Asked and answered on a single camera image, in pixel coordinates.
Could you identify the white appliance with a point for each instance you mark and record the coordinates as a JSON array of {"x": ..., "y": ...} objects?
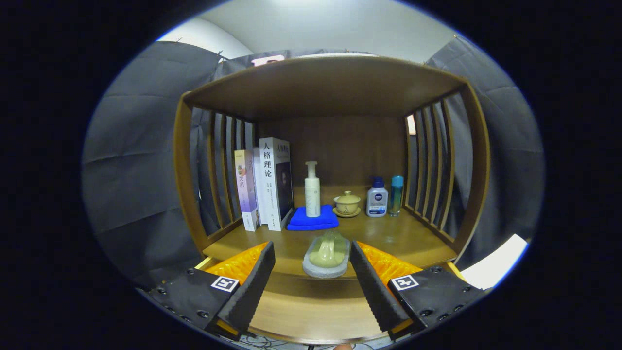
[{"x": 495, "y": 265}]

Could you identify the thick white book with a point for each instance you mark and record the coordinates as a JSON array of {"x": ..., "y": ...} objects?
[{"x": 274, "y": 184}]

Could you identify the yellow lidded tea cup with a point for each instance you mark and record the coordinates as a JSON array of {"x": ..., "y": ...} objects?
[{"x": 347, "y": 204}]

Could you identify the wooden cabinet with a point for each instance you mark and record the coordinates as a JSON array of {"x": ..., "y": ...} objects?
[{"x": 316, "y": 87}]

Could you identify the thin white book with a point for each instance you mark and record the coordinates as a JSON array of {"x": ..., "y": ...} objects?
[{"x": 258, "y": 184}]

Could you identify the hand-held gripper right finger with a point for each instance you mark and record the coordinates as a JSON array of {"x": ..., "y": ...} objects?
[{"x": 371, "y": 287}]

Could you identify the white bottle blue cap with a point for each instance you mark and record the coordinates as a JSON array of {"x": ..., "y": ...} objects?
[{"x": 377, "y": 199}]

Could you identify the wooden countertop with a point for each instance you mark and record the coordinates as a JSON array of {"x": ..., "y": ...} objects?
[{"x": 388, "y": 238}]

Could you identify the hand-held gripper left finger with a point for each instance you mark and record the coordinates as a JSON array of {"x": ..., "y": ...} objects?
[{"x": 255, "y": 287}]

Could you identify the blue folded cloth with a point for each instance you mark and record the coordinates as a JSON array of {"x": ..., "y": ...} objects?
[{"x": 311, "y": 223}]

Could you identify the purple book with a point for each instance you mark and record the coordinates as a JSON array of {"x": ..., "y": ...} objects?
[{"x": 245, "y": 189}]

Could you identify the wooden drawer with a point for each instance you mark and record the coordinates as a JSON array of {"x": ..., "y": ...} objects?
[{"x": 311, "y": 311}]

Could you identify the white pump bottle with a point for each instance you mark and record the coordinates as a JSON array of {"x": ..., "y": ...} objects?
[{"x": 312, "y": 194}]

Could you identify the teal bottle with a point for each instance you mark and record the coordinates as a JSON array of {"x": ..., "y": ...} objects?
[{"x": 396, "y": 197}]

